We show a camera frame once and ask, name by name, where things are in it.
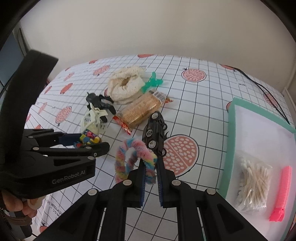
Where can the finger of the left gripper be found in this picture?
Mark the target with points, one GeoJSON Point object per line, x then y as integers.
{"type": "Point", "coordinates": [68, 139]}
{"type": "Point", "coordinates": [93, 150]}

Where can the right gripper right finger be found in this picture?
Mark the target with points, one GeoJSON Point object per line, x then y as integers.
{"type": "Point", "coordinates": [167, 194]}

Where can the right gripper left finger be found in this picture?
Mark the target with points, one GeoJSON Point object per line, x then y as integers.
{"type": "Point", "coordinates": [135, 187]}

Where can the colourful bead toy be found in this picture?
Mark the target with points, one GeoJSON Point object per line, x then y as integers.
{"type": "Point", "coordinates": [87, 138]}

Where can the rainbow fuzzy hair scrunchie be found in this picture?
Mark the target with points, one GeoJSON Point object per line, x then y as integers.
{"type": "Point", "coordinates": [128, 154]}

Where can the cream claw hair clip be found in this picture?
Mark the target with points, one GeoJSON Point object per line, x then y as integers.
{"type": "Point", "coordinates": [94, 120]}

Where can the black toy dinosaur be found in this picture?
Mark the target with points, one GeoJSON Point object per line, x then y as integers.
{"type": "Point", "coordinates": [100, 101]}

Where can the black toy car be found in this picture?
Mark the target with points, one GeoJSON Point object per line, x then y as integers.
{"type": "Point", "coordinates": [154, 134]}

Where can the biscuit packet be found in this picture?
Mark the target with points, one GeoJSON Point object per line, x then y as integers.
{"type": "Point", "coordinates": [140, 109]}

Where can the person's left hand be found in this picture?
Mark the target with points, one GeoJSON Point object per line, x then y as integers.
{"type": "Point", "coordinates": [13, 204]}

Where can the bag of cotton swabs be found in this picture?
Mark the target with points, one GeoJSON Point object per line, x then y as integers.
{"type": "Point", "coordinates": [255, 179]}

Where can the green plastic hair clip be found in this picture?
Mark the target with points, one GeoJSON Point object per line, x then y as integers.
{"type": "Point", "coordinates": [152, 82]}

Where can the green rimmed white tray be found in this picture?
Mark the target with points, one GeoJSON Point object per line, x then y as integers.
{"type": "Point", "coordinates": [259, 146]}

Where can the pomegranate grid tablecloth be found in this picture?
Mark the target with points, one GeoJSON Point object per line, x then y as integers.
{"type": "Point", "coordinates": [200, 91]}

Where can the pink hair roller clip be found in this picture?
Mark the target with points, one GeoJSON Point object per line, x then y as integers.
{"type": "Point", "coordinates": [278, 212]}

